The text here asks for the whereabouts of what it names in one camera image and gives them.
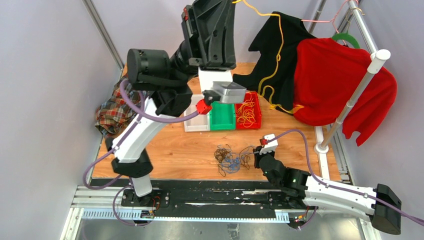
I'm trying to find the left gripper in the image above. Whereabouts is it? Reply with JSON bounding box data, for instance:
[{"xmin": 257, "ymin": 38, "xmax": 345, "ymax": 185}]
[{"xmin": 169, "ymin": 0, "xmax": 236, "ymax": 86}]

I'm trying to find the blue cable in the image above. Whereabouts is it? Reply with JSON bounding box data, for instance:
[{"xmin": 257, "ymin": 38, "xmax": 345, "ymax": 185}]
[{"xmin": 220, "ymin": 153, "xmax": 243, "ymax": 175}]

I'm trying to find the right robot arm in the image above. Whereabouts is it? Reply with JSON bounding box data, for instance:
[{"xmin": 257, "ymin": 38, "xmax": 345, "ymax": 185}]
[{"xmin": 252, "ymin": 146, "xmax": 402, "ymax": 235}]

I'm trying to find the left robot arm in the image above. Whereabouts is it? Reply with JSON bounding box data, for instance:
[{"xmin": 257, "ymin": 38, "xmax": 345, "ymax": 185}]
[{"xmin": 109, "ymin": 0, "xmax": 246, "ymax": 207}]

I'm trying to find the red plastic bin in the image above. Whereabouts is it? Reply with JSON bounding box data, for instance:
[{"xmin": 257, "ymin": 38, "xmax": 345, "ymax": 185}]
[{"xmin": 234, "ymin": 91, "xmax": 262, "ymax": 130}]

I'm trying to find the green plastic bin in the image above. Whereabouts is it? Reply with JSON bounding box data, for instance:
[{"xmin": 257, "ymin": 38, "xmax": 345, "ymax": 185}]
[{"xmin": 209, "ymin": 102, "xmax": 236, "ymax": 131}]

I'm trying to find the white plastic bin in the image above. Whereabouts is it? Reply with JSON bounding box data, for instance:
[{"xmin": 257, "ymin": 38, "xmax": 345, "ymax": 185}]
[{"xmin": 183, "ymin": 94, "xmax": 211, "ymax": 132}]

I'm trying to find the black t-shirt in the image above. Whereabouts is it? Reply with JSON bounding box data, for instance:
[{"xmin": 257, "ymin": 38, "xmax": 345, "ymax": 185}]
[{"xmin": 233, "ymin": 11, "xmax": 314, "ymax": 115}]

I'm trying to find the red t-shirt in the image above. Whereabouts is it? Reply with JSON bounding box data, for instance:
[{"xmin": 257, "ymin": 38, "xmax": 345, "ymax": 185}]
[{"xmin": 293, "ymin": 38, "xmax": 397, "ymax": 146}]

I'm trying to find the pink hanger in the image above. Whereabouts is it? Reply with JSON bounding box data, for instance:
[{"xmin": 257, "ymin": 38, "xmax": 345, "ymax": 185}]
[{"xmin": 301, "ymin": 0, "xmax": 365, "ymax": 34}]

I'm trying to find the plaid shirt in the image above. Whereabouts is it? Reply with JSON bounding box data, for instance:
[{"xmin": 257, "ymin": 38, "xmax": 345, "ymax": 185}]
[{"xmin": 94, "ymin": 74, "xmax": 137, "ymax": 139}]

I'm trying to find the green hanger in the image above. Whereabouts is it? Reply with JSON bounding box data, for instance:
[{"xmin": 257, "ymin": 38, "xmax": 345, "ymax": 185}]
[{"xmin": 331, "ymin": 32, "xmax": 361, "ymax": 49}]

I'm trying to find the white clothes rack pole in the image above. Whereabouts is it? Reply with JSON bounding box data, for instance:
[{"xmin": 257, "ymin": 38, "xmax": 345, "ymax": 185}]
[{"xmin": 314, "ymin": 49, "xmax": 391, "ymax": 154}]

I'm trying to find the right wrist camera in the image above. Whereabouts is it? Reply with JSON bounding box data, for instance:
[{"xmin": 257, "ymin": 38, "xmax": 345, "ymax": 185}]
[{"xmin": 259, "ymin": 133, "xmax": 279, "ymax": 155}]

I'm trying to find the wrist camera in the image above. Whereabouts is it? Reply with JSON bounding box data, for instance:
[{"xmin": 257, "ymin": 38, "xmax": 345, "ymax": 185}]
[
  {"xmin": 198, "ymin": 67, "xmax": 247, "ymax": 104},
  {"xmin": 259, "ymin": 133, "xmax": 279, "ymax": 155}
]

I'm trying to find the brown cable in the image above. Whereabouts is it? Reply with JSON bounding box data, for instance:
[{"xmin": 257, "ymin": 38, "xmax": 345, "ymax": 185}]
[{"xmin": 213, "ymin": 144, "xmax": 258, "ymax": 177}]

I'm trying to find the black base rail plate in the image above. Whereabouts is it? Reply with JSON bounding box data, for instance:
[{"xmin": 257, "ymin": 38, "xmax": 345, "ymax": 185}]
[{"xmin": 89, "ymin": 178, "xmax": 319, "ymax": 220}]

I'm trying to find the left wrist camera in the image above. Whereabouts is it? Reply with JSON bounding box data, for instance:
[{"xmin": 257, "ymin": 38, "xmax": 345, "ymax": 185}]
[{"xmin": 198, "ymin": 67, "xmax": 247, "ymax": 104}]

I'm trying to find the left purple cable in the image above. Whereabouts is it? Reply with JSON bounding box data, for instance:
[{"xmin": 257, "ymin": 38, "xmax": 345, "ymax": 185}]
[{"xmin": 82, "ymin": 79, "xmax": 213, "ymax": 228}]

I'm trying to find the purple cable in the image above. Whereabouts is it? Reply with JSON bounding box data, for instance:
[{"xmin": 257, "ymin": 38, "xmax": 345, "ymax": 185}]
[
  {"xmin": 263, "ymin": 128, "xmax": 424, "ymax": 228},
  {"xmin": 82, "ymin": 79, "xmax": 213, "ymax": 228}
]

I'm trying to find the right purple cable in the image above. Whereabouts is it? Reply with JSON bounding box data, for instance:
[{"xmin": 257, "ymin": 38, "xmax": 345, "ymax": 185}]
[{"xmin": 263, "ymin": 128, "xmax": 424, "ymax": 228}]

